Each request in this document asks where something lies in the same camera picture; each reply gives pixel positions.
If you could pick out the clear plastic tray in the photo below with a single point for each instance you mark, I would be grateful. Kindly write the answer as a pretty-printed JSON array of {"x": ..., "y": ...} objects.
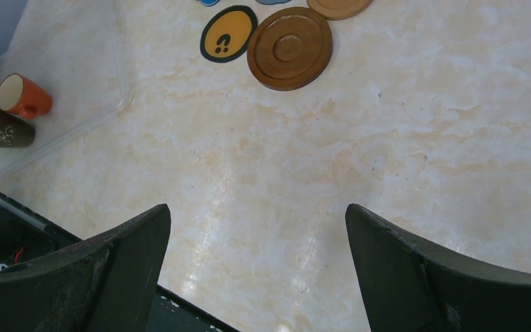
[{"x": 71, "y": 50}]

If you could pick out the brown paw print coaster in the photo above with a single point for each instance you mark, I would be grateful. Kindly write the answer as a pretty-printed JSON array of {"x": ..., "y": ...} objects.
[{"x": 226, "y": 36}]

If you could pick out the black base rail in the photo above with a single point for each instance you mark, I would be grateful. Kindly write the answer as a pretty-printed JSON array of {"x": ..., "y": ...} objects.
[{"x": 25, "y": 236}]

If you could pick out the brown grooved coaster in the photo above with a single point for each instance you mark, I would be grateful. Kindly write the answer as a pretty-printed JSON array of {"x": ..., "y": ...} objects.
[{"x": 290, "y": 49}]

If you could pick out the small orange cup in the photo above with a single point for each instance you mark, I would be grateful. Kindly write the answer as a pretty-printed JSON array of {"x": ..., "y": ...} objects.
[{"x": 22, "y": 97}]

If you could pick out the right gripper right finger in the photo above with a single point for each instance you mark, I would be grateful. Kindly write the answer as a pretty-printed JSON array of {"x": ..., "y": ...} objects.
[{"x": 409, "y": 283}]

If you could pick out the blue flower coaster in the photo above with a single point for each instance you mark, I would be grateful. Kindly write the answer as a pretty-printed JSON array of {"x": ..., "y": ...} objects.
[{"x": 208, "y": 3}]

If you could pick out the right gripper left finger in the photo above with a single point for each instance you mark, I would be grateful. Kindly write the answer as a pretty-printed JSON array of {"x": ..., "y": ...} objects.
[{"x": 104, "y": 283}]

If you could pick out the light wooden coaster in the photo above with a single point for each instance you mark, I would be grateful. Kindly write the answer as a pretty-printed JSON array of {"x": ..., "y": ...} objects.
[{"x": 339, "y": 9}]

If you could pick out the grey silicone coaster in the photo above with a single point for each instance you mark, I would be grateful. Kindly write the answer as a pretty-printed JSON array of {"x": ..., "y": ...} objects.
[{"x": 272, "y": 2}]

